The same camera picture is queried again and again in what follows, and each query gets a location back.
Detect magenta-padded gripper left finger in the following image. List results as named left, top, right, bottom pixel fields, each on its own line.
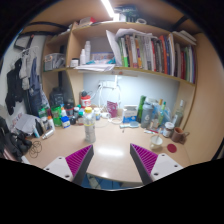
left=43, top=144, right=95, bottom=187

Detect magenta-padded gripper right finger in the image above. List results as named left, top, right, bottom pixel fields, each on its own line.
left=129, top=143, right=184, bottom=187

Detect clear yellow-capped drink bottle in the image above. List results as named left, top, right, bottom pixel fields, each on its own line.
left=82, top=106, right=97, bottom=144

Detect white cup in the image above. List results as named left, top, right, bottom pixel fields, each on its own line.
left=149, top=134, right=164, bottom=151

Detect brown mug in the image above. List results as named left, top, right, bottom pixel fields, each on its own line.
left=171, top=126, right=191, bottom=144

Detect white jar with label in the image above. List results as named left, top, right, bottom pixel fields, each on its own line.
left=162, top=121, right=176, bottom=139

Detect white tube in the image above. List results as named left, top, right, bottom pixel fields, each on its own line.
left=143, top=129, right=160, bottom=135

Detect blue chair seat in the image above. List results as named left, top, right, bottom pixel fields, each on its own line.
left=81, top=173, right=134, bottom=191

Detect white bottle with blue cap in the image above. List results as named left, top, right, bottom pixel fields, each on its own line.
left=60, top=114, right=72, bottom=129

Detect green metallic can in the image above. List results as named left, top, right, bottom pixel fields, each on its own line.
left=50, top=105, right=63, bottom=128

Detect tan-capped clear bottle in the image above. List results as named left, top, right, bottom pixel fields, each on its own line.
left=152, top=98, right=163, bottom=129

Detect clear glass bottle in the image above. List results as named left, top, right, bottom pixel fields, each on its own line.
left=171, top=99, right=186, bottom=128

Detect light blue hairbrush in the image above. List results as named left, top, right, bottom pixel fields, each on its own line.
left=119, top=120, right=140, bottom=129

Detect green-capped glass bottle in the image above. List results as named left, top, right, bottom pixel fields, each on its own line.
left=159, top=100, right=168, bottom=126

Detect grey shaker bottle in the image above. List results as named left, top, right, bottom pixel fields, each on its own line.
left=140, top=101, right=154, bottom=129

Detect black bundle of gear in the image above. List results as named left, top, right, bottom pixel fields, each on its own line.
left=0, top=116, right=34, bottom=161

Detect tall green bottle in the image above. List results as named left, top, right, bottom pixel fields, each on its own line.
left=136, top=94, right=147, bottom=124

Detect black bag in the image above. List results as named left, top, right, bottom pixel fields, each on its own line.
left=49, top=87, right=66, bottom=108

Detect red and white jar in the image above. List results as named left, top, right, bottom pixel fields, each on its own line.
left=80, top=94, right=92, bottom=108

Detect magenta box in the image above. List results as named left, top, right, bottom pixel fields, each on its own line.
left=106, top=100, right=119, bottom=118

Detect blue hanging garment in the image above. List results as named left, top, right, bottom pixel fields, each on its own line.
left=23, top=56, right=43, bottom=116

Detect dark hanging jacket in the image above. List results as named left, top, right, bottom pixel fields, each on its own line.
left=4, top=59, right=24, bottom=116

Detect wooden shelf unit with books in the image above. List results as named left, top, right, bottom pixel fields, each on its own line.
left=41, top=4, right=198, bottom=108

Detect ceiling tube light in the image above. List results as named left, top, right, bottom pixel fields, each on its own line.
left=100, top=0, right=118, bottom=19

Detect wooden-handled spoon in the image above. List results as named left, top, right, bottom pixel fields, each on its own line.
left=151, top=129, right=161, bottom=144

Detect black hair tie loops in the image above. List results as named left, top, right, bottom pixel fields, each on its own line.
left=28, top=139, right=44, bottom=159

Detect white charging cable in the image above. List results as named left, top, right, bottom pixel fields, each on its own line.
left=97, top=83, right=122, bottom=111

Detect white wall power outlet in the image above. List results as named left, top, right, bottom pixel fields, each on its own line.
left=98, top=80, right=118, bottom=88

